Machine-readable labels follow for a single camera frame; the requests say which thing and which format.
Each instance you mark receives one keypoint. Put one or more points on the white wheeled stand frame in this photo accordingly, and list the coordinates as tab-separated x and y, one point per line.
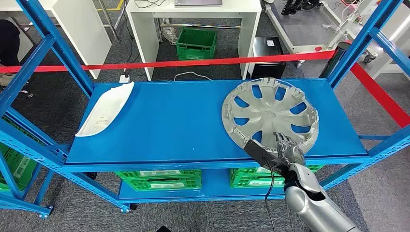
307	48

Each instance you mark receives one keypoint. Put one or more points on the white curved plastic part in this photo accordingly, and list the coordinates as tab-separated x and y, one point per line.
105	109

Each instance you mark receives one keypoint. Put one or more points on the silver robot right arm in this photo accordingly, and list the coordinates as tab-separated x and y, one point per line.
317	208

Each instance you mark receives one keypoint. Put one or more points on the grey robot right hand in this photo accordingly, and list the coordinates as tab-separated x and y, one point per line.
290	152

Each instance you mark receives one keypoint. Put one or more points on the white desk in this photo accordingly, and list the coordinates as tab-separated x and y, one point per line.
192	9
80	32

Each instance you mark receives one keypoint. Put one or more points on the black machine feet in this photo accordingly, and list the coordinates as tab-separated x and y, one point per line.
298	6

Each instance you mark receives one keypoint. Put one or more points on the silver plastic wheel hubcap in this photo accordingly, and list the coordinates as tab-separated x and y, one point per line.
272	112

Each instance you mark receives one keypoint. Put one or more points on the white table frame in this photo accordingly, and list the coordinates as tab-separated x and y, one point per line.
400	35

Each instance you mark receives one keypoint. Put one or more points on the grey laptop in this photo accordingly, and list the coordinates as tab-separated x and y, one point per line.
198	2

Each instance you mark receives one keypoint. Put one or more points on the white power strip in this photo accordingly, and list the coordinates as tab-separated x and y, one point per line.
125	79

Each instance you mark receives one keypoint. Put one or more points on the person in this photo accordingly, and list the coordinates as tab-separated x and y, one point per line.
8	41

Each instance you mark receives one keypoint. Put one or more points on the green plastic crate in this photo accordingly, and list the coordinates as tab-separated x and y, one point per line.
16	166
243	174
166	185
256	183
160	174
196	43

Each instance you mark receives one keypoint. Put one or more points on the clear plastic bag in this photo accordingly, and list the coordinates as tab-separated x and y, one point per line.
169	33

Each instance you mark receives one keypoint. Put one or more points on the black computer case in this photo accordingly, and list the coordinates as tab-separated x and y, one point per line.
269	64

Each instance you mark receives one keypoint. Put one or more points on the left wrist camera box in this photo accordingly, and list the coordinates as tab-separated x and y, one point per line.
164	229

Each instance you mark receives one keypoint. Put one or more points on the black stanchion post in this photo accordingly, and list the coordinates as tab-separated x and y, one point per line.
333	62

